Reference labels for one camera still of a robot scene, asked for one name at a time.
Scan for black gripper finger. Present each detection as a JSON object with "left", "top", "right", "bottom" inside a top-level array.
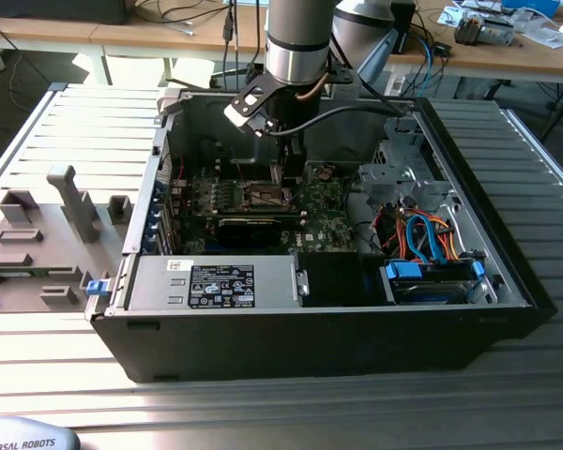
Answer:
[{"left": 282, "top": 134, "right": 309, "bottom": 189}]

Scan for CPU socket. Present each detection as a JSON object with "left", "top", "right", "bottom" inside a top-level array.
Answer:
[{"left": 236, "top": 179, "right": 296, "bottom": 211}]

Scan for dark CPU cooler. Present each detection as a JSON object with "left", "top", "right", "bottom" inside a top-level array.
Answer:
[{"left": 453, "top": 12, "right": 485, "bottom": 47}]

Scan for green motherboard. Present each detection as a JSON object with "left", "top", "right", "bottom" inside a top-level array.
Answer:
[{"left": 168, "top": 158, "right": 361, "bottom": 258}]

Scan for black graphics card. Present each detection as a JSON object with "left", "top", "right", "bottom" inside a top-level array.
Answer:
[{"left": 187, "top": 213, "right": 285, "bottom": 248}]

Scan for silver metal drive cage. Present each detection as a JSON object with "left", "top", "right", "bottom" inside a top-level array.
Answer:
[{"left": 358, "top": 115, "right": 457, "bottom": 218}]

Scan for black plastic shroud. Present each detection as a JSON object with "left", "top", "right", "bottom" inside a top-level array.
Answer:
[{"left": 297, "top": 251, "right": 387, "bottom": 308}]

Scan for hard disk in blue carrier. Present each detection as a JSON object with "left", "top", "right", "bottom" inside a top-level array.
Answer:
[{"left": 378, "top": 259, "right": 488, "bottom": 306}]

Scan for grey power supply unit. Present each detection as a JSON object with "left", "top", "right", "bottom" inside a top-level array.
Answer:
[{"left": 126, "top": 255, "right": 302, "bottom": 312}]

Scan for white leaflet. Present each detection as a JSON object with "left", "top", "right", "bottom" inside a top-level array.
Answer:
[{"left": 438, "top": 4, "right": 465, "bottom": 27}]

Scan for wooden desk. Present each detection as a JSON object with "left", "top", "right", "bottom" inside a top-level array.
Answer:
[
  {"left": 0, "top": 3, "right": 266, "bottom": 53},
  {"left": 385, "top": 0, "right": 563, "bottom": 86}
]

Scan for black PC case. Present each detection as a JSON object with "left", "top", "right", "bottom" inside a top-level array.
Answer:
[{"left": 87, "top": 87, "right": 559, "bottom": 384}]

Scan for grey drive unit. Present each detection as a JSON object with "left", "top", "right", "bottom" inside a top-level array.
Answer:
[{"left": 478, "top": 18, "right": 517, "bottom": 47}]

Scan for blue plastic case latch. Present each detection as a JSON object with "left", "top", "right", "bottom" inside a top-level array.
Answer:
[{"left": 85, "top": 278, "right": 111, "bottom": 298}]

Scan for black computer tower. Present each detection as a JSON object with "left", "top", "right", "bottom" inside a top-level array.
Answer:
[{"left": 0, "top": 0, "right": 129, "bottom": 26}]

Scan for blue box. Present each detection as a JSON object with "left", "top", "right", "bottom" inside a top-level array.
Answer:
[{"left": 501, "top": 0, "right": 562, "bottom": 19}]

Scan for clear plastic bag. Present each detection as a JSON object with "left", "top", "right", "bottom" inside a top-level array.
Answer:
[{"left": 520, "top": 25, "right": 563, "bottom": 49}]

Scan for grey parts rack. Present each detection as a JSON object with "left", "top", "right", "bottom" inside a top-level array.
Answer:
[{"left": 0, "top": 163, "right": 133, "bottom": 314}]

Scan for copper coloured hose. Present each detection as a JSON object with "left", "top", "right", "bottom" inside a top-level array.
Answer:
[{"left": 296, "top": 74, "right": 329, "bottom": 103}]

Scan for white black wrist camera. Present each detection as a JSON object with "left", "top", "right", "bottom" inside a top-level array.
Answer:
[{"left": 222, "top": 83, "right": 277, "bottom": 138}]

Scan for thin black cable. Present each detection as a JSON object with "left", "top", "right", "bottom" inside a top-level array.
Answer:
[{"left": 327, "top": 146, "right": 363, "bottom": 198}]

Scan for black perforated bracket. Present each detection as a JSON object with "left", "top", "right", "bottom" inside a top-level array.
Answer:
[{"left": 327, "top": 64, "right": 358, "bottom": 98}]

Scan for thick black camera cable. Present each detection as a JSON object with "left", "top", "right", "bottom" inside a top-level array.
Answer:
[{"left": 265, "top": 103, "right": 407, "bottom": 138}]

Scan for blue flat data wire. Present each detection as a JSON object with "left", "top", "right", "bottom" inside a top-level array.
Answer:
[{"left": 403, "top": 209, "right": 448, "bottom": 267}]

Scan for blue hanging cable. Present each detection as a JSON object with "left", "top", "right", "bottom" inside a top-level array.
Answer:
[{"left": 419, "top": 35, "right": 440, "bottom": 98}]

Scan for orange red power wires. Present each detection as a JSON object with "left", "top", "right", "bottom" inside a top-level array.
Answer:
[{"left": 373, "top": 208, "right": 461, "bottom": 263}]

